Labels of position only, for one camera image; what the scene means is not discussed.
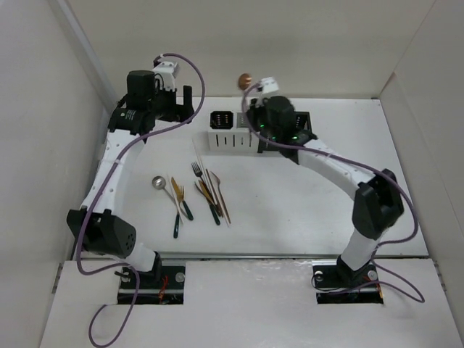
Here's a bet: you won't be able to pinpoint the copper spoon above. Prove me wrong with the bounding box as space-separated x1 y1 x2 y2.
237 73 261 91

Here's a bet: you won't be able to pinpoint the silver spoon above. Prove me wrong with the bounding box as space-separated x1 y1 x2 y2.
152 175 176 207

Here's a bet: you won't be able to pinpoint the gold fork green handle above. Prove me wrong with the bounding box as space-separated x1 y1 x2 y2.
171 183 185 234

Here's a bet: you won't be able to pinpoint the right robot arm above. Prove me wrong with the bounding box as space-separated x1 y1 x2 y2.
246 96 404 287

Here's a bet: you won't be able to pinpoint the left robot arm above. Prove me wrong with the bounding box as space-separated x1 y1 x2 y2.
67 67 194 288

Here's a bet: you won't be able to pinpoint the black utensil container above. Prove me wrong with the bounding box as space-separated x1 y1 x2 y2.
257 111 312 154

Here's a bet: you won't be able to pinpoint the white utensil container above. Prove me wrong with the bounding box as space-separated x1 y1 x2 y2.
207 111 260 154

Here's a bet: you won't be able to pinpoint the copper chopstick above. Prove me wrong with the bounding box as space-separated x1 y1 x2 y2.
206 169 231 226

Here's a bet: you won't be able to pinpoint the white chopstick long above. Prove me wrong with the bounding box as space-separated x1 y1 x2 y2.
192 141 231 228

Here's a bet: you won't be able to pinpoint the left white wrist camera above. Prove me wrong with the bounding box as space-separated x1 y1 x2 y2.
152 61 180 91

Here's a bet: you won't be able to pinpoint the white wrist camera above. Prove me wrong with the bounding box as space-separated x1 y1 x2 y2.
152 61 180 91
257 77 280 97

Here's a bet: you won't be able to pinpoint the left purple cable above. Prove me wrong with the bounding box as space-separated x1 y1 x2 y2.
74 53 207 344

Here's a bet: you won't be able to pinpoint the purple cable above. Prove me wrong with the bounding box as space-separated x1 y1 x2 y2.
241 83 425 304
74 53 207 344

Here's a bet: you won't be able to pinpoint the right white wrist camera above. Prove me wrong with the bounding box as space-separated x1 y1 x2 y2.
257 77 280 97

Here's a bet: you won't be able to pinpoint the aluminium rail left side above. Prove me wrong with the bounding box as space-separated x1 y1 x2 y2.
72 99 137 262

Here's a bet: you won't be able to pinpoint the aluminium rail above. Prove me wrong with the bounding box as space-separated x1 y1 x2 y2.
72 99 137 262
159 252 338 260

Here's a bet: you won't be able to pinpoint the bronze knife green handle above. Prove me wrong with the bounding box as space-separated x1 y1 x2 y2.
194 181 220 225

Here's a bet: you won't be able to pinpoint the aluminium rail front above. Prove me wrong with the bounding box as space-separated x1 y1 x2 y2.
159 252 338 260

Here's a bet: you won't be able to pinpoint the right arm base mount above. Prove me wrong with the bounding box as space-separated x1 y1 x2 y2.
311 263 384 305

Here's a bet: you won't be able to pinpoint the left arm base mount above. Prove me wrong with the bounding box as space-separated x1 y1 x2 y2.
115 262 186 305

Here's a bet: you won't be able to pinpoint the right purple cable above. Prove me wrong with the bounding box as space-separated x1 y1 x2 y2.
241 83 425 304

